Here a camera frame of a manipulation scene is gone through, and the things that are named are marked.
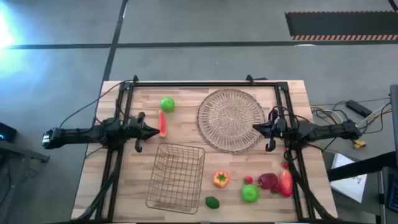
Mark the dark green toy avocado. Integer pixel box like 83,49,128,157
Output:
205,195,220,210

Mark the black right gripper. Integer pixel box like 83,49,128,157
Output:
252,108,290,139

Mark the green toy apple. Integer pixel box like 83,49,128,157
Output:
159,96,176,113
240,184,259,203

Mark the white floor cable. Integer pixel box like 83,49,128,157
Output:
357,102,391,127

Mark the black electronic device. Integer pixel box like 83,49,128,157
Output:
0,122,18,143

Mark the yellow floor cable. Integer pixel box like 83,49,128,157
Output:
360,109,393,125

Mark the round woven placemat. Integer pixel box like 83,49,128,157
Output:
196,88,267,154

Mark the black metal bar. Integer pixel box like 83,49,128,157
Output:
326,151,398,182

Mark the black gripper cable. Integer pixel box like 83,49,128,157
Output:
272,105,301,125

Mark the black power adapter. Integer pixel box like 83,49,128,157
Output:
346,99,373,118

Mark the dark red toy apple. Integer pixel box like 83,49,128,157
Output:
257,172,279,190

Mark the red orange toy mango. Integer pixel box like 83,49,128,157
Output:
279,169,294,198

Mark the black hazard striped floor mat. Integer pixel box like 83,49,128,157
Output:
285,11,398,41

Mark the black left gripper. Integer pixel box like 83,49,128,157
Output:
126,111,160,143

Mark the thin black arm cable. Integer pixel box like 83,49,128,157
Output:
58,80,133,129

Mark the wire basket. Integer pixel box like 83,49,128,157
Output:
145,142,206,215

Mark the grey metal post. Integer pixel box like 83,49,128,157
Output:
390,84,398,150

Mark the white paper sheet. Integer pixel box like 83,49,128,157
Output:
330,152,368,203

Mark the orange toy bell pepper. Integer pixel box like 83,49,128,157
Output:
213,170,230,189

